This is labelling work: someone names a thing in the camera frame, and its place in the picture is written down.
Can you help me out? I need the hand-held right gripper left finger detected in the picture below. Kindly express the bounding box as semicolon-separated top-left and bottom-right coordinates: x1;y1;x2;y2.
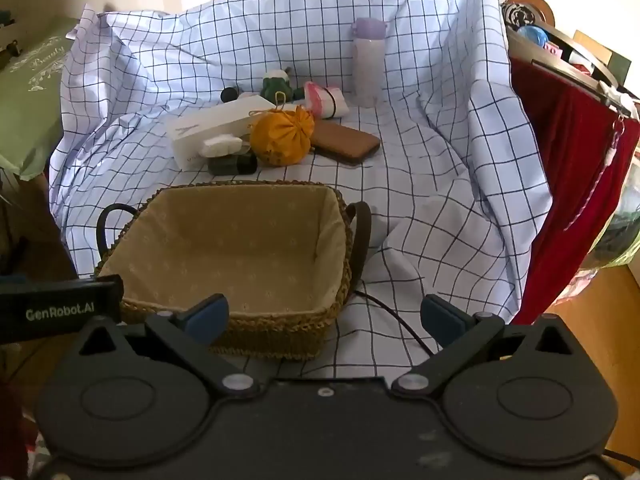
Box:
75;294;261;398

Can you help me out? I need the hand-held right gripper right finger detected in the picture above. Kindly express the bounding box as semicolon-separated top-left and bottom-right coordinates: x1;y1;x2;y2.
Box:
392;294;577;398

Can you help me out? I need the woven basket with beige lining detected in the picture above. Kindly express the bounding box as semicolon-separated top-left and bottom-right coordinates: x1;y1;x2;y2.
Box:
95;180;373;361

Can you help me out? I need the white plush toy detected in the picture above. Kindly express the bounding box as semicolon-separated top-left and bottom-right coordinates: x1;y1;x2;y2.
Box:
198;133;242;160

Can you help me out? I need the green frog plush toy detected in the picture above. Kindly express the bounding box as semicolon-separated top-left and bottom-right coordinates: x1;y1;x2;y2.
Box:
261;67;296;103

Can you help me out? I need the pink-edged white towel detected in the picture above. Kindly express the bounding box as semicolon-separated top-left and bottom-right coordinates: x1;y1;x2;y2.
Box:
303;81;349;120

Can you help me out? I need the white checked cloth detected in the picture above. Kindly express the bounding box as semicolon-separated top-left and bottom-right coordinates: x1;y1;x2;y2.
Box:
47;0;553;391

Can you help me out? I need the white cardboard box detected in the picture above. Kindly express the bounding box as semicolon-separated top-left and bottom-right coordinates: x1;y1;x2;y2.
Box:
165;95;278;172

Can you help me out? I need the brown textured case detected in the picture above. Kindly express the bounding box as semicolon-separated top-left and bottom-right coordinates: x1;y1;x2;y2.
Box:
310;119;382;165

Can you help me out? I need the red cloth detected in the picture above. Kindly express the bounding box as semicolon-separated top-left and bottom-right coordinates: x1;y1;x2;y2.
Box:
509;57;640;326

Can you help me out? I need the white bottle with purple lid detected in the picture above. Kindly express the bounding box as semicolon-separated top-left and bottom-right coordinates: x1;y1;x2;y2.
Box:
350;17;388;108

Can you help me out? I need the wooden shelf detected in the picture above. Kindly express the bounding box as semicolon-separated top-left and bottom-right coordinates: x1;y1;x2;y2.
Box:
502;0;640;111

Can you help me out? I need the blue round container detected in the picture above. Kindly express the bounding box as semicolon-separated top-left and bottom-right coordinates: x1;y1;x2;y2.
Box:
517;25;551;48

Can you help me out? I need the black cable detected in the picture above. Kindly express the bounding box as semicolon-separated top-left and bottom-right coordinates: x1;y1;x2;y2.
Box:
352;290;441;356

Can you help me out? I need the orange drawstring pouch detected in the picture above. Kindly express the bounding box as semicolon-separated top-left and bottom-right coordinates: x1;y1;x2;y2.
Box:
248;95;316;167

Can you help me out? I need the pink braided cord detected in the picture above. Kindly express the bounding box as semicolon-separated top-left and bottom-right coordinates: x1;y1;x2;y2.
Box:
564;112;628;232

